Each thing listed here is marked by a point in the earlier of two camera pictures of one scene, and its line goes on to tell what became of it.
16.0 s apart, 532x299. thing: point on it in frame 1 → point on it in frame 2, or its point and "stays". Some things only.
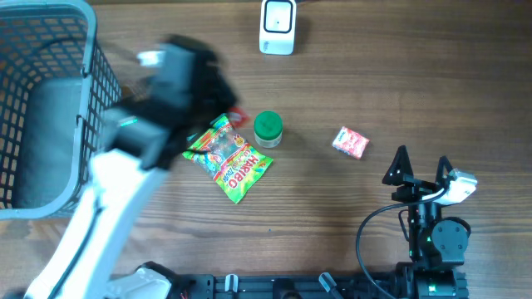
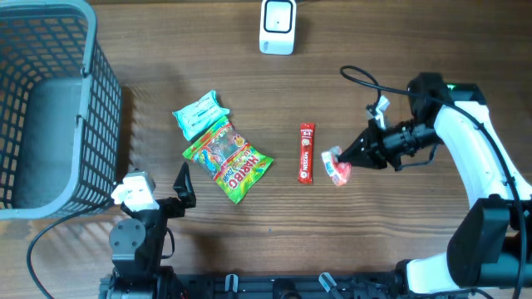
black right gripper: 415,187 → 374,152
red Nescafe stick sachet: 238,116 → 306,154
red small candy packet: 351,142 → 341,173
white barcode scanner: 278,27 stays
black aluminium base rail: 382,286 stays
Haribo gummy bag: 233,162 stays
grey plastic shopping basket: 56,80 stays
